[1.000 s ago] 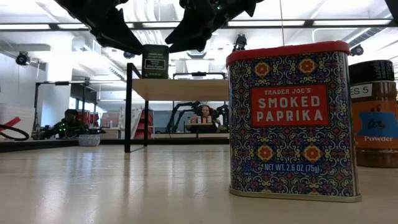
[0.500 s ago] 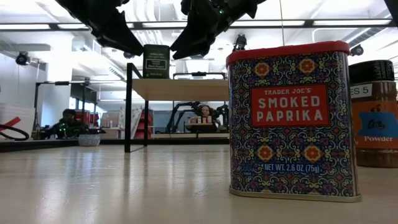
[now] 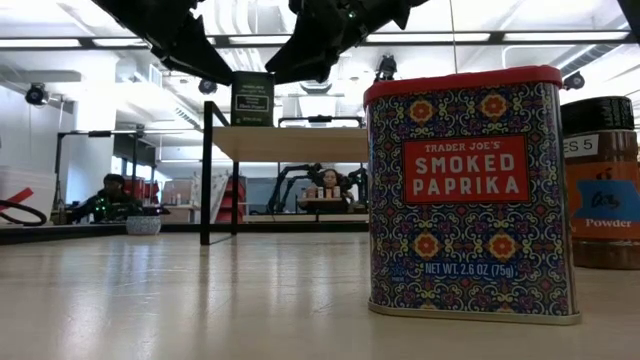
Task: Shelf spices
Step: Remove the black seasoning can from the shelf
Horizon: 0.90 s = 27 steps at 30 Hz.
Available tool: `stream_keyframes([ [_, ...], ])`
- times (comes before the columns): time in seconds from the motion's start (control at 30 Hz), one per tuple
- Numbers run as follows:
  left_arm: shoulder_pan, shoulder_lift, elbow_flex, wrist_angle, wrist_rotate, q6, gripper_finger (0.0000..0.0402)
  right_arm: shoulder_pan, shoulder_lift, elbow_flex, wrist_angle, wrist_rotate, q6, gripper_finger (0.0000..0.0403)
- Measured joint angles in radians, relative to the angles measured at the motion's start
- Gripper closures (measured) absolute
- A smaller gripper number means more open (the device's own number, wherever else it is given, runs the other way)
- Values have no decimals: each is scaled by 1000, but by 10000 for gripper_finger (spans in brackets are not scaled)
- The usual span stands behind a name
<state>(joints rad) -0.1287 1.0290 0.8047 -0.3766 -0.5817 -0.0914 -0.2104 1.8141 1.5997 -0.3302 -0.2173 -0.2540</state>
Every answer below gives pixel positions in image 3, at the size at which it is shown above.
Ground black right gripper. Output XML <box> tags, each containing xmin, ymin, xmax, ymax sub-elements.
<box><xmin>264</xmin><ymin>0</ymin><xmax>432</xmax><ymax>86</ymax></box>

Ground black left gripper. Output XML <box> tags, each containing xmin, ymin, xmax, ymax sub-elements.
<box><xmin>92</xmin><ymin>0</ymin><xmax>234</xmax><ymax>86</ymax></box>

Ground dark green pepper tin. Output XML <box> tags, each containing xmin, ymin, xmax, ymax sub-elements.
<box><xmin>230</xmin><ymin>70</ymin><xmax>276</xmax><ymax>128</ymax></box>

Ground red lid paprika tin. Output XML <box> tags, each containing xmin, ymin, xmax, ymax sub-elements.
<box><xmin>363</xmin><ymin>64</ymin><xmax>583</xmax><ymax>327</ymax></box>

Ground black lid orange spice jar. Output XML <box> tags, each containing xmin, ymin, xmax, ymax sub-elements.
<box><xmin>559</xmin><ymin>95</ymin><xmax>640</xmax><ymax>272</ymax></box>

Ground wooden shelf riser black legs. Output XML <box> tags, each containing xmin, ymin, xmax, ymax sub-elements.
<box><xmin>199</xmin><ymin>101</ymin><xmax>370</xmax><ymax>247</ymax></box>

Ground background wooden shelf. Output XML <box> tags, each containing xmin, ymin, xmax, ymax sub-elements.
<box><xmin>298</xmin><ymin>197</ymin><xmax>351</xmax><ymax>214</ymax></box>

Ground person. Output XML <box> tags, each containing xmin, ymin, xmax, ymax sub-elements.
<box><xmin>299</xmin><ymin>168</ymin><xmax>356</xmax><ymax>214</ymax></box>
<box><xmin>69</xmin><ymin>173</ymin><xmax>144</xmax><ymax>224</ymax></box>

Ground background robot with green lights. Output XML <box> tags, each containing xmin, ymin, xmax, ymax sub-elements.
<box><xmin>89</xmin><ymin>194</ymin><xmax>172</xmax><ymax>222</ymax></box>

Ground background gantry with camera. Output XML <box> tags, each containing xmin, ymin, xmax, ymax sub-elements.
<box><xmin>277</xmin><ymin>114</ymin><xmax>366</xmax><ymax>129</ymax></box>

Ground background black gantry frame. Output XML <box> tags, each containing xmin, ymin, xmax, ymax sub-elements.
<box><xmin>53</xmin><ymin>128</ymin><xmax>201</xmax><ymax>226</ymax></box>

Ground black aluminium frame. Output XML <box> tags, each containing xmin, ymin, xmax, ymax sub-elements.
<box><xmin>0</xmin><ymin>30</ymin><xmax>640</xmax><ymax>246</ymax></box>

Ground black hose loop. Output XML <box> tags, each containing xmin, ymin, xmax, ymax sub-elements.
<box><xmin>0</xmin><ymin>199</ymin><xmax>47</xmax><ymax>229</ymax></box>

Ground red strap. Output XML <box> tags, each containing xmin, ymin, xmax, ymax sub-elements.
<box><xmin>0</xmin><ymin>188</ymin><xmax>32</xmax><ymax>212</ymax></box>

